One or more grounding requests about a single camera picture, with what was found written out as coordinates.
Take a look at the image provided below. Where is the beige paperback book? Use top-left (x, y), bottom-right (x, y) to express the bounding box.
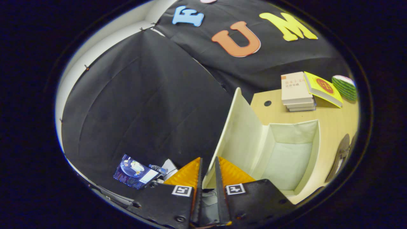
top-left (281, 72), bottom-right (314, 105)

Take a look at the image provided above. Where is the white panel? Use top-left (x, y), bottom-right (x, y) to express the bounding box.
top-left (161, 158), bottom-right (178, 182)

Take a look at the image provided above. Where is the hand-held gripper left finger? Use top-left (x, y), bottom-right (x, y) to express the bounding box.
top-left (127, 157), bottom-right (203, 228)

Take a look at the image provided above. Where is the white fabric storage box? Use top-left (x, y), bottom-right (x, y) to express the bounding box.
top-left (202, 87), bottom-right (321, 196)

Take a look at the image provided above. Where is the brown moccasin shoe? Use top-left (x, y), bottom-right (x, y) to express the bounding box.
top-left (348, 134), bottom-right (358, 153)
top-left (325, 134), bottom-right (351, 183)

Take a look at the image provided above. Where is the plastic water bottle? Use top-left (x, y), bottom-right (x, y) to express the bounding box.
top-left (148, 164), bottom-right (168, 175)

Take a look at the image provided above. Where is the yellow book with red circle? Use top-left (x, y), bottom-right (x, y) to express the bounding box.
top-left (303, 71), bottom-right (344, 108)

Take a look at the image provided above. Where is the watermelon slice plush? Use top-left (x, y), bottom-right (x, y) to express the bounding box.
top-left (332, 75), bottom-right (358, 102)

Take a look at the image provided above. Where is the blue printed carton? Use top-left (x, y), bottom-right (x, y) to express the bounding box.
top-left (113, 154), bottom-right (160, 190)

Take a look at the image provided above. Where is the thin pale book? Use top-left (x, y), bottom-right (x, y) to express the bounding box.
top-left (285, 101), bottom-right (315, 109)

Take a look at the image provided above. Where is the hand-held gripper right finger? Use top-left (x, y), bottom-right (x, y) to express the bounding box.
top-left (215, 156), bottom-right (295, 226)

